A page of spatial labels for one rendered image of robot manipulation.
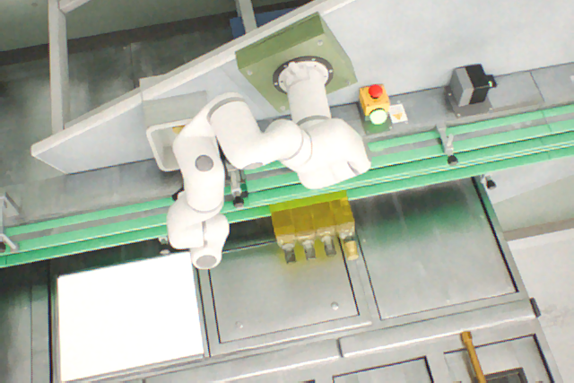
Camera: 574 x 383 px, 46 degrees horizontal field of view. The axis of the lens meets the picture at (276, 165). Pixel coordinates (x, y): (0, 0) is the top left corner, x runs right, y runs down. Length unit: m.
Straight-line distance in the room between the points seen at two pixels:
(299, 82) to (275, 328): 0.73
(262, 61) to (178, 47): 0.94
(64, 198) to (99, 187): 0.10
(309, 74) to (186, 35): 1.00
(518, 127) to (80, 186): 1.28
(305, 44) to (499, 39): 0.60
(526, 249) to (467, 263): 3.44
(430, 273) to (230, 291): 0.60
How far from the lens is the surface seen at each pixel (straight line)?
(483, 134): 2.01
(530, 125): 2.06
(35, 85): 2.60
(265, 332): 1.98
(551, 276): 5.54
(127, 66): 2.54
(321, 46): 1.64
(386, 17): 1.74
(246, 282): 2.03
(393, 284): 2.07
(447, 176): 2.11
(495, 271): 2.14
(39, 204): 2.07
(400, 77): 1.96
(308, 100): 1.62
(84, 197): 2.03
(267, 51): 1.65
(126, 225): 1.98
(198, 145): 1.38
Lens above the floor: 1.85
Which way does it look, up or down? 30 degrees down
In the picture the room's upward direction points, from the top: 167 degrees clockwise
